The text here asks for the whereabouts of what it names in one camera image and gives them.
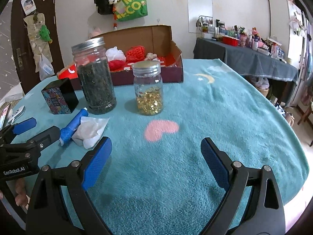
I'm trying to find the red knitted soft object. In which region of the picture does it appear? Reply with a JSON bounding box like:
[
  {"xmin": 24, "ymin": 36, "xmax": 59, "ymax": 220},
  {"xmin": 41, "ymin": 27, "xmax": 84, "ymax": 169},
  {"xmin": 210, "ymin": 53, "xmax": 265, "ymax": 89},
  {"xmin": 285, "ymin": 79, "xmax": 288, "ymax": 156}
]
[{"xmin": 109, "ymin": 60, "xmax": 127, "ymax": 72}]

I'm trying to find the teal fleece table blanket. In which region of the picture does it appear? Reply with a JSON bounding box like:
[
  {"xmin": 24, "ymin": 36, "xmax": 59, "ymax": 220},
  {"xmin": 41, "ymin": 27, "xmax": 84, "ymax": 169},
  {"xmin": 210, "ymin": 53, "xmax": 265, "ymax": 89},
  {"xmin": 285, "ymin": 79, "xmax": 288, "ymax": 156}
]
[{"xmin": 4, "ymin": 58, "xmax": 310, "ymax": 235}]

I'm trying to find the large jar of dark tea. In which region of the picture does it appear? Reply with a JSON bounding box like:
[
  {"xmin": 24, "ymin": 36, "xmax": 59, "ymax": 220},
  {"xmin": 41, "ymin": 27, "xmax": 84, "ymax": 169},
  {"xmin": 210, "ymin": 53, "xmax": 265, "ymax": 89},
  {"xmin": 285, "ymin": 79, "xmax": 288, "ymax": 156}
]
[{"xmin": 72, "ymin": 37, "xmax": 117, "ymax": 115}]

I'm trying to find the red tray on side table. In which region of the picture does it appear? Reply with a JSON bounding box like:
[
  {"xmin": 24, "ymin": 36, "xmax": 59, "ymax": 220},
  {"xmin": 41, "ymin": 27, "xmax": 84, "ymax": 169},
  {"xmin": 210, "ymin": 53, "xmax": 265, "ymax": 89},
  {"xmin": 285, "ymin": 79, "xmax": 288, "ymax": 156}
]
[{"xmin": 222, "ymin": 36, "xmax": 239, "ymax": 47}]

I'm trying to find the brown wooden door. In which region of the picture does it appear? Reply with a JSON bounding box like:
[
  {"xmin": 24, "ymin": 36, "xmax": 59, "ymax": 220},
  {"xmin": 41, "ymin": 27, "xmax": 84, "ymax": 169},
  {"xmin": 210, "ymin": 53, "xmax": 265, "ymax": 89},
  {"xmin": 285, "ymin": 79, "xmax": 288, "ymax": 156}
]
[{"xmin": 11, "ymin": 0, "xmax": 64, "ymax": 94}]

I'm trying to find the pink plush toy on wall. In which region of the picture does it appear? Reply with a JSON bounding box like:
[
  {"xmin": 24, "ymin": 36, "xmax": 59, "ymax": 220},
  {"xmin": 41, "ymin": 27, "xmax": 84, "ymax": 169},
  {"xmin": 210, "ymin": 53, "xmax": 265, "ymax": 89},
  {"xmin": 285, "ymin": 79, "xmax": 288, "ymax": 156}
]
[{"xmin": 88, "ymin": 27, "xmax": 102, "ymax": 39}]

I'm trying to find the blue cloth tube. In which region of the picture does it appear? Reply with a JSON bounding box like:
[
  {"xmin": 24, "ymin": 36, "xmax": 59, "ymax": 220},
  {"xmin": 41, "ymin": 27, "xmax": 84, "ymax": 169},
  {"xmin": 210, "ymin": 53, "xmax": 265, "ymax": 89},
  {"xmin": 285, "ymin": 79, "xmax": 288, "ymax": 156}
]
[{"xmin": 59, "ymin": 107, "xmax": 89, "ymax": 146}]

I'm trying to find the dark cloth side table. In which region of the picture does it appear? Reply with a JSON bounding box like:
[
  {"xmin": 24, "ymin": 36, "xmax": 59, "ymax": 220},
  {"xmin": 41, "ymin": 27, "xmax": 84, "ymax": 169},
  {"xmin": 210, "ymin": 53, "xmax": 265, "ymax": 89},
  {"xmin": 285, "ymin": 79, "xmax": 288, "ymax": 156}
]
[{"xmin": 192, "ymin": 37, "xmax": 299, "ymax": 108}]

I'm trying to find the white tissue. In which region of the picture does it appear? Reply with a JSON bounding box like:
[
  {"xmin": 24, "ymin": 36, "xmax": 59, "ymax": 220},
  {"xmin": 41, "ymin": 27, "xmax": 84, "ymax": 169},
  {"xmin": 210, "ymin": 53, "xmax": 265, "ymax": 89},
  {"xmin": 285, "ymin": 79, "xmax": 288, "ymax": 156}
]
[{"xmin": 72, "ymin": 117, "xmax": 109, "ymax": 150}]

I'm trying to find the small jar of gold capsules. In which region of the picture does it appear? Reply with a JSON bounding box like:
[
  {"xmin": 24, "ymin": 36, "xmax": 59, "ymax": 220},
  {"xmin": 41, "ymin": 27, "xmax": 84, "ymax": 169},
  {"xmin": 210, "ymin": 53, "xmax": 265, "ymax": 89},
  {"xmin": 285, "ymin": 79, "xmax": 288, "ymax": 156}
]
[{"xmin": 132, "ymin": 60, "xmax": 163, "ymax": 116}]

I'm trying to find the person's left hand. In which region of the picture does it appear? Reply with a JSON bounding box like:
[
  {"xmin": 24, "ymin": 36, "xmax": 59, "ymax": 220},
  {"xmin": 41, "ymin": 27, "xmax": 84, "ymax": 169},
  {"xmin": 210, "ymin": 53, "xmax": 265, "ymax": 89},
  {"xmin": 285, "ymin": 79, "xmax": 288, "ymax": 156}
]
[{"xmin": 15, "ymin": 178, "xmax": 28, "ymax": 207}]

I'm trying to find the floral beauty cream box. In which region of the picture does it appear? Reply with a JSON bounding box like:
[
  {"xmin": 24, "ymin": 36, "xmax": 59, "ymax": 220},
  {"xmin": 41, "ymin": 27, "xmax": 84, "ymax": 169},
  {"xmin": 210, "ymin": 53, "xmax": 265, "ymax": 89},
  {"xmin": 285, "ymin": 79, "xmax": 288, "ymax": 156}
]
[{"xmin": 41, "ymin": 78, "xmax": 78, "ymax": 115}]

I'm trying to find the green tote bag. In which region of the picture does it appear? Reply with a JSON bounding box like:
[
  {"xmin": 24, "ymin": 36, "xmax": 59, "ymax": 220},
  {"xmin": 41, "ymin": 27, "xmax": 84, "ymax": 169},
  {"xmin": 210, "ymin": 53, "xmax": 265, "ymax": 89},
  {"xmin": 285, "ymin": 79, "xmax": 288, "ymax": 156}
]
[{"xmin": 113, "ymin": 0, "xmax": 148, "ymax": 22}]

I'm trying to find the red foam fruit net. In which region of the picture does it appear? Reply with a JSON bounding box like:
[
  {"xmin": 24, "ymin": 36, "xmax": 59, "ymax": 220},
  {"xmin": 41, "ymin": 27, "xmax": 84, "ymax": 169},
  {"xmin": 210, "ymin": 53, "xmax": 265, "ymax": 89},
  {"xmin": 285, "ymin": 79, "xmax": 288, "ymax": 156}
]
[{"xmin": 125, "ymin": 46, "xmax": 146, "ymax": 63}]

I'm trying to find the open cardboard box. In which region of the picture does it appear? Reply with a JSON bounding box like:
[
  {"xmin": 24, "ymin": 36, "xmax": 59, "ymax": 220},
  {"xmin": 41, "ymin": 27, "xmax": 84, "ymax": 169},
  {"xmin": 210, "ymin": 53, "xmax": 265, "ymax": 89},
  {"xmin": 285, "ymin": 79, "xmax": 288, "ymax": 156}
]
[{"xmin": 56, "ymin": 24, "xmax": 185, "ymax": 91}]

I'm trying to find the white mesh bath pouf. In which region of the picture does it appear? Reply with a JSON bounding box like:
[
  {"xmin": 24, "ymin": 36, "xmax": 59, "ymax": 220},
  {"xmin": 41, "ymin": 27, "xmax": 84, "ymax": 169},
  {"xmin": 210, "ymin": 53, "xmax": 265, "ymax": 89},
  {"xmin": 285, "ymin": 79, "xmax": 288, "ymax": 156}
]
[{"xmin": 106, "ymin": 46, "xmax": 126, "ymax": 61}]

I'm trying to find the white refrigerator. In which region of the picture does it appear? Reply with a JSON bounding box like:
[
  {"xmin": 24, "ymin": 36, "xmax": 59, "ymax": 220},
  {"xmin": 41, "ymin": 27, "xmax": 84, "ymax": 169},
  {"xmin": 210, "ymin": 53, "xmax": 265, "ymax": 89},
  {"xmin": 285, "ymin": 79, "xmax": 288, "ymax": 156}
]
[{"xmin": 269, "ymin": 0, "xmax": 307, "ymax": 69}]

